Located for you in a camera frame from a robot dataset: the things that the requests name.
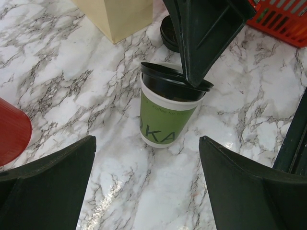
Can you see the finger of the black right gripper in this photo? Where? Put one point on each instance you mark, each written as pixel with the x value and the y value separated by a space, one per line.
pixel 204 29

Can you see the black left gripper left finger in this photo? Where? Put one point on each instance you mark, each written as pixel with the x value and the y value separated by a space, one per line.
pixel 47 194

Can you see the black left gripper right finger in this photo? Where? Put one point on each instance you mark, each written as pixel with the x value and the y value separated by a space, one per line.
pixel 246 195

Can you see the black plastic cup lid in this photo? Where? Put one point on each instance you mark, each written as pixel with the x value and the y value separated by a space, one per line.
pixel 172 76

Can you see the green paper coffee cup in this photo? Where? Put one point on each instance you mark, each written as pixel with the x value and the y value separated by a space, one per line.
pixel 165 110

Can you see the beige paper takeout bag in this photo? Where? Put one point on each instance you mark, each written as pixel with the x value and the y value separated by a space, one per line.
pixel 117 19

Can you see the red plastic cup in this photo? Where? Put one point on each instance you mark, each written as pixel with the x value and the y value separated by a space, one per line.
pixel 15 132

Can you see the red plastic basket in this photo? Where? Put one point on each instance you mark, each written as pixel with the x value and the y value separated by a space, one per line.
pixel 285 20

